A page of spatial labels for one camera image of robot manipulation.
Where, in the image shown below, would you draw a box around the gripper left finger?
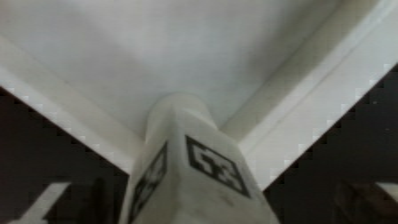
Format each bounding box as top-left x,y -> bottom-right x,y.
12,177 -> 111,224

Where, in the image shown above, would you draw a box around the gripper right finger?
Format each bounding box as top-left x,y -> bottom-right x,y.
332,181 -> 398,224

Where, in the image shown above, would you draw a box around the white table leg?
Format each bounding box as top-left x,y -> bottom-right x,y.
117,93 -> 278,224

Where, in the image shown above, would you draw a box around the white square table top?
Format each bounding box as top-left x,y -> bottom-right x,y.
0,0 -> 398,186

